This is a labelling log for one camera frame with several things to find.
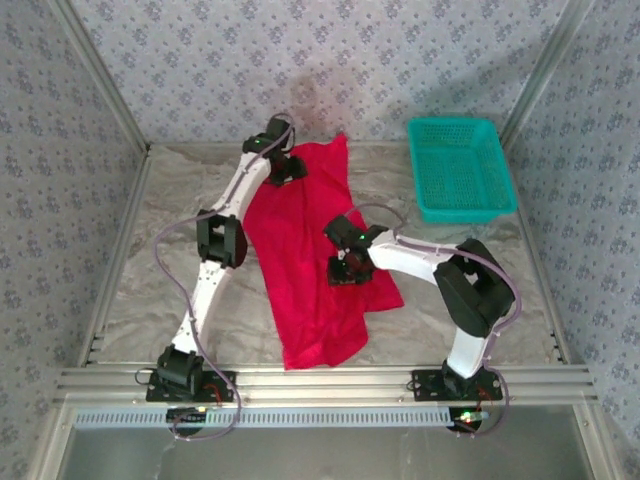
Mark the red t-shirt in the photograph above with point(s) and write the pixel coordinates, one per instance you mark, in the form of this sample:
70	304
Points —
300	280

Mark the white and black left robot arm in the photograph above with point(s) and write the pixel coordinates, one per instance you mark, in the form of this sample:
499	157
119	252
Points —
210	295

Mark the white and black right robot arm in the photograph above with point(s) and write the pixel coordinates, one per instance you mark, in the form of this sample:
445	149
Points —
470	295

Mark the teal plastic basket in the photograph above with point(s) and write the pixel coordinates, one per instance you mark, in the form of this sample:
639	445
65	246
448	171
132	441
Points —
460	170

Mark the grey metal sheet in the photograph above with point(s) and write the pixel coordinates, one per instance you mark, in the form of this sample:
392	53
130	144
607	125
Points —
325	455

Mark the aluminium frame rail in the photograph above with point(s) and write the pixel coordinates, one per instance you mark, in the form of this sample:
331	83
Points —
325	385

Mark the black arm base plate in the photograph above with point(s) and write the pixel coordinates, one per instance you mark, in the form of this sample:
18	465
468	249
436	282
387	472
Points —
425	387
215	376

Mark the aluminium table side rail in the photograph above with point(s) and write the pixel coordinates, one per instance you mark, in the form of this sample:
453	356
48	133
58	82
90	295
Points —
139	175
550	300

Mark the aluminium corner post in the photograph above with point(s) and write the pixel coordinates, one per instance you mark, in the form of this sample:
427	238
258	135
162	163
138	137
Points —
132	122
543	75

